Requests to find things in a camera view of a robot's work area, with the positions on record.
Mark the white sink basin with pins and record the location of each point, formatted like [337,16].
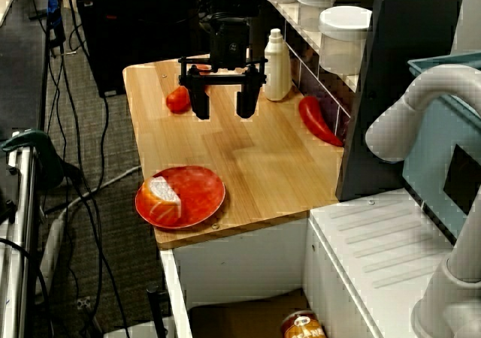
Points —
[240,263]

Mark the green clamp tool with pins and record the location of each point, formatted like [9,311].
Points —
[30,142]

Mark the red plate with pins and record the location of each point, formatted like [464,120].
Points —
[201,199]

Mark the red toy pepper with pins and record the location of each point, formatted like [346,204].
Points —
[315,118]

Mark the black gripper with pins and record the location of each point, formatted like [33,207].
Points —
[230,45]

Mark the small clear jar white lid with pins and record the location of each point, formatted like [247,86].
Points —
[315,7]

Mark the orange toy sausage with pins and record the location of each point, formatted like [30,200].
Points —
[177,99]

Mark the white plastic bottle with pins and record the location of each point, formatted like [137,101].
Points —
[278,75]

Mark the white power strip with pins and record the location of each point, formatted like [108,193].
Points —
[52,248]

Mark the small metal floor bracket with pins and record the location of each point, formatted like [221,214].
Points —
[82,302]

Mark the dark grey kitchen hutch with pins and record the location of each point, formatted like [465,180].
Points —
[376,127]

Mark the black computer tower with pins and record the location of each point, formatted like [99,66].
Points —
[131,45]

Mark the light grey toy faucet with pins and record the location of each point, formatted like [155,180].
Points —
[400,120]

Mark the metal rail frame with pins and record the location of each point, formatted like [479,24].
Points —
[22,221]

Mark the large clear jar white lid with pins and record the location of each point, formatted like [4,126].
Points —
[343,37]

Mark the white ribbed drainboard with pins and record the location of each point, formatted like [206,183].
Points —
[376,233]

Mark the brown bean can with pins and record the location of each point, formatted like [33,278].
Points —
[302,325]

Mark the teal plastic bin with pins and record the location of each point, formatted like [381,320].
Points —
[426,157]

